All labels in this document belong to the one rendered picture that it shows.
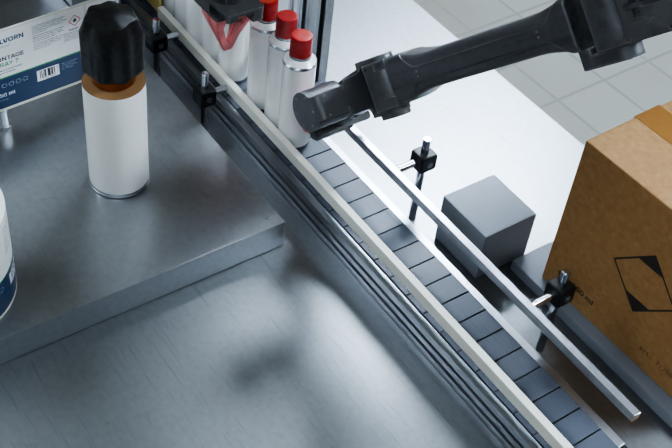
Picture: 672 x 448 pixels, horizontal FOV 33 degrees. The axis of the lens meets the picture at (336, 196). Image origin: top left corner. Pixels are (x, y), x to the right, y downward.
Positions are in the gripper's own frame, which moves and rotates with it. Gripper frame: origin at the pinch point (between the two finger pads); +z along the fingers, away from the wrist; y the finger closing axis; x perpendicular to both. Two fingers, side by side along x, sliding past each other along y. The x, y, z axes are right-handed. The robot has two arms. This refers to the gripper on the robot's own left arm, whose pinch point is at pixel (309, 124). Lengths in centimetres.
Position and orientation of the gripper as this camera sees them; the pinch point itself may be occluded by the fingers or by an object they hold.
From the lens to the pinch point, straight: 172.9
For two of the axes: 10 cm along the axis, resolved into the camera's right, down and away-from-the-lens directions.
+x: 4.0, 9.2, -0.3
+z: -4.4, 2.2, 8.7
